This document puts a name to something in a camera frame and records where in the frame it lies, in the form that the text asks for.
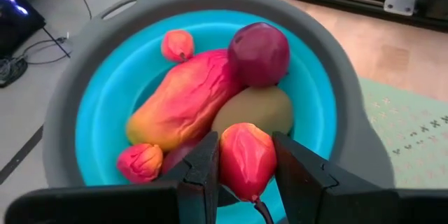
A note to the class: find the black device with blue lights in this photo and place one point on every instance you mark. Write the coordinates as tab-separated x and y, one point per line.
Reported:
17	17

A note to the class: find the small orange fruit with stem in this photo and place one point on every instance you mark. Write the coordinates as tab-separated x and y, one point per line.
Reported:
177	45

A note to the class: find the small red-orange pear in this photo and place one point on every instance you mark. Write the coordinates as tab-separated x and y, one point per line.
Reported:
246	161

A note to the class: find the blue bowl with grey rim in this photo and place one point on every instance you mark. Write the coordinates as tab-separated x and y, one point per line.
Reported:
105	94

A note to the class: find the dark red pomegranate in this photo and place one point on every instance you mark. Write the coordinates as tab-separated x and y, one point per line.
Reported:
259	54

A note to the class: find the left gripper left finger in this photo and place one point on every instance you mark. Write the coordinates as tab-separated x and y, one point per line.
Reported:
196	196

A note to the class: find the brown-green kiwi fruit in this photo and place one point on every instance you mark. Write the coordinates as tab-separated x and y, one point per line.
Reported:
255	108

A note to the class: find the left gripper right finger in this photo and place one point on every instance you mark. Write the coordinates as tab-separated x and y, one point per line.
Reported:
315	199

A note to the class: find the small round red-orange fruit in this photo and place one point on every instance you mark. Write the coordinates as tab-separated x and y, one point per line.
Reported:
140	162

